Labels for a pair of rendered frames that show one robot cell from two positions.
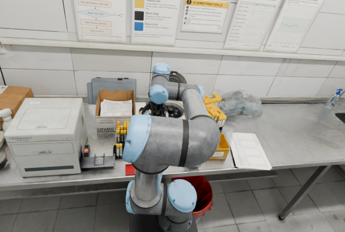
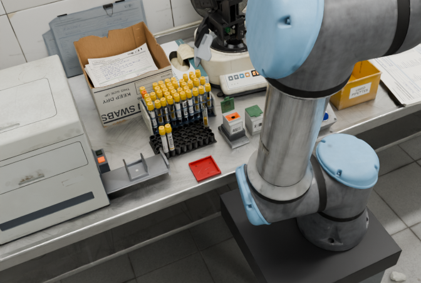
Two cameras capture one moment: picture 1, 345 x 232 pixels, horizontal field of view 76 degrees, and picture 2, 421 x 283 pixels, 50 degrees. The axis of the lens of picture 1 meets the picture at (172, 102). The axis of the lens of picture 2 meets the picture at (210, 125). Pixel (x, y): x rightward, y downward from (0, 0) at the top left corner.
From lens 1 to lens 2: 0.24 m
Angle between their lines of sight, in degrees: 8
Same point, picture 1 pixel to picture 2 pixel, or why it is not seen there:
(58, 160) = (61, 189)
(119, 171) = (181, 178)
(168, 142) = not seen: outside the picture
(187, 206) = (368, 173)
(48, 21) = not seen: outside the picture
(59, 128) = (46, 118)
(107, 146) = (135, 143)
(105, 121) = (114, 95)
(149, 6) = not seen: outside the picture
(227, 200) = (376, 192)
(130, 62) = not seen: outside the picture
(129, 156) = (292, 52)
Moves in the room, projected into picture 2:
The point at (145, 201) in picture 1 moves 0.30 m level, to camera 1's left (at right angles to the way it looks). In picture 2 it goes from (289, 188) to (109, 215)
